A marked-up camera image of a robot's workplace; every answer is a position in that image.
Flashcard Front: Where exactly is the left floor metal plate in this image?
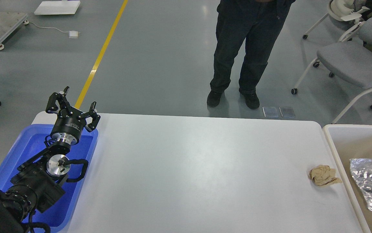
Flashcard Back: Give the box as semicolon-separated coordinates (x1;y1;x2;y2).
262;107;279;118

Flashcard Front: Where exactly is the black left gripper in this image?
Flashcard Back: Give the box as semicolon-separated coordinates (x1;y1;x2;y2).
46;86;101;145

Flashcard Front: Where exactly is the person in dark clothes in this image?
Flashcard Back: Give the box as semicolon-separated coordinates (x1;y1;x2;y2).
207;0;294;109

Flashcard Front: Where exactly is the white power adapter with cable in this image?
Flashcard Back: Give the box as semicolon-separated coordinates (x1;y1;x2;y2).
29;21;80;39

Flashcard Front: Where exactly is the white flat board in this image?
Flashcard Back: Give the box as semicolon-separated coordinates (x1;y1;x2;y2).
34;0;81;15

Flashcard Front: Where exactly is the crumpled brown paper ball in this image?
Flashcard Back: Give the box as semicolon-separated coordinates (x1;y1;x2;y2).
309;165;342;187

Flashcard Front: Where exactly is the right floor metal plate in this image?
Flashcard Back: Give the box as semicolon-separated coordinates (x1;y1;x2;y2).
279;106;296;118

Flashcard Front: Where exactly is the white rolling chair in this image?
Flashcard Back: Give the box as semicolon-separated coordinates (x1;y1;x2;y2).
302;0;372;40

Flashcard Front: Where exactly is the blue plastic bin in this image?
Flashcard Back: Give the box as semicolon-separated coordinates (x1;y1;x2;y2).
0;124;99;233

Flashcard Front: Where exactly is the floor metal plate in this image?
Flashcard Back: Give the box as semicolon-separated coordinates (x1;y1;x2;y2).
262;107;279;118
279;106;296;118

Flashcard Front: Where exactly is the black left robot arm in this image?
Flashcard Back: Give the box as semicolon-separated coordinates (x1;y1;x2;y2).
0;86;101;233

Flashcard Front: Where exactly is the white plastic bin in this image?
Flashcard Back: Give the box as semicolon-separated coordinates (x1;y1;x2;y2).
323;124;372;233

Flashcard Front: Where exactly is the grey chair white frame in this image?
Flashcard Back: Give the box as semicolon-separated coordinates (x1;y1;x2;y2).
291;17;372;124

